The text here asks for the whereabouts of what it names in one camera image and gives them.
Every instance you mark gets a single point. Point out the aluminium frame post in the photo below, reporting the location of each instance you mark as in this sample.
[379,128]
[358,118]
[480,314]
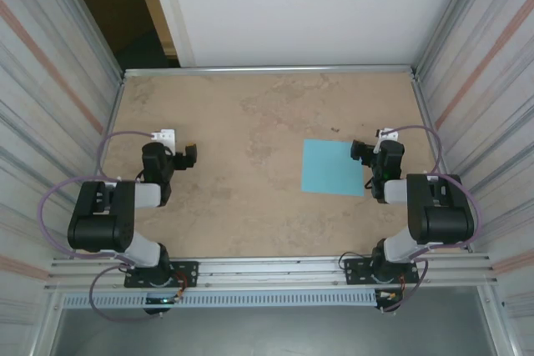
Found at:
[87,18]
[447,18]

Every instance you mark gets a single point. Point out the long aluminium mounting rail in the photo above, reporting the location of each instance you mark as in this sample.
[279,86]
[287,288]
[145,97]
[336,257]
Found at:
[271,272]

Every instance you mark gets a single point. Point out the small circuit board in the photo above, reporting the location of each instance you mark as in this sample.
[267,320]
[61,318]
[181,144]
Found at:
[160,300]
[386,295]

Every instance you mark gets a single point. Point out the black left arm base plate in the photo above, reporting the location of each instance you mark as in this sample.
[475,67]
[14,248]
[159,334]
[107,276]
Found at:
[185,274]

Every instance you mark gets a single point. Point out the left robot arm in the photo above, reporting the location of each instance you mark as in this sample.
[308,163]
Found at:
[96,227]

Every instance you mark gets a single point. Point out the light blue paper sheet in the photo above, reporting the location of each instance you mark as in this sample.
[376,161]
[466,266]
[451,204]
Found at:
[329,168]

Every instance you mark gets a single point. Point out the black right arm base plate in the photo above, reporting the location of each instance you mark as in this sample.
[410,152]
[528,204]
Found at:
[356,272]

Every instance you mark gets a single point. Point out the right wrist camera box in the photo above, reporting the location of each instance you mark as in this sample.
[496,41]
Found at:
[388,134]

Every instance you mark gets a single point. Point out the cream door frame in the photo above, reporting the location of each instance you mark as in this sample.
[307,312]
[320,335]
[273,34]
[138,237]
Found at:
[160,18]

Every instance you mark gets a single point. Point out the aluminium frame leg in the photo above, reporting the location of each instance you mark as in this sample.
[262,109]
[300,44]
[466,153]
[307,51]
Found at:
[494,322]
[48,322]

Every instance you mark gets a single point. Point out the aluminium table edge rail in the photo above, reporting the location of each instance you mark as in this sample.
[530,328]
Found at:
[271,70]
[429,122]
[112,114]

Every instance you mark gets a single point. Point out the grey metal sheet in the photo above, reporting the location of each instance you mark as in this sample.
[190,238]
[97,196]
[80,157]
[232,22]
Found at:
[271,331]

